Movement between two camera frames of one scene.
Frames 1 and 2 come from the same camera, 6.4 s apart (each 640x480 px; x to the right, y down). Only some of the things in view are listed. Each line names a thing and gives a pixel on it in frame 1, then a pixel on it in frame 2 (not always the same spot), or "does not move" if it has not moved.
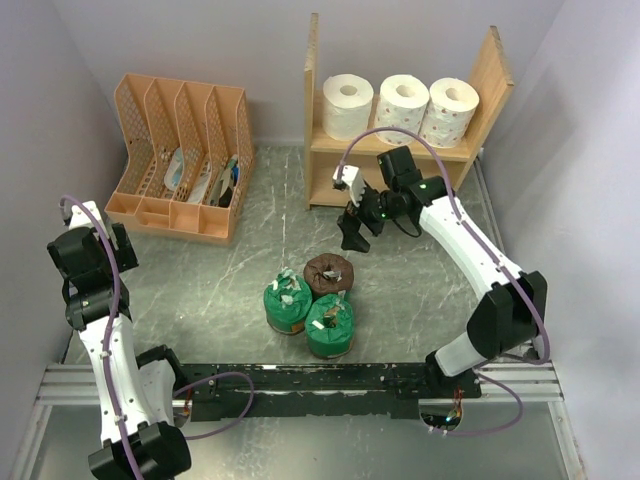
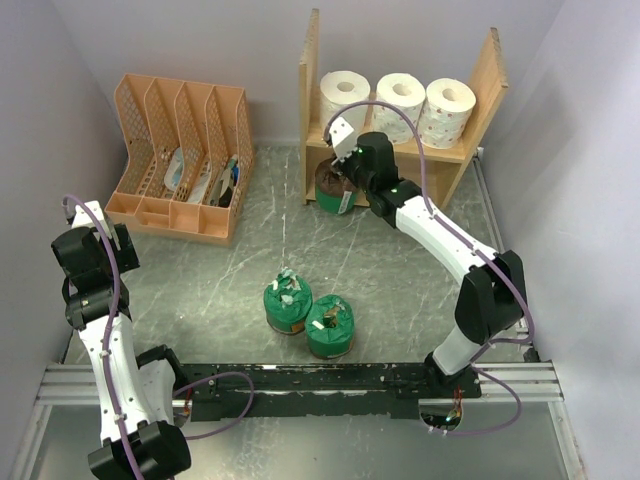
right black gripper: [349, 225] → [343, 166]
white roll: [402, 103] does not move
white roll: [346, 106] does not move
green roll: [330, 326] does not move
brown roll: [328, 274] → [335, 193]
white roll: [452, 103] does not move
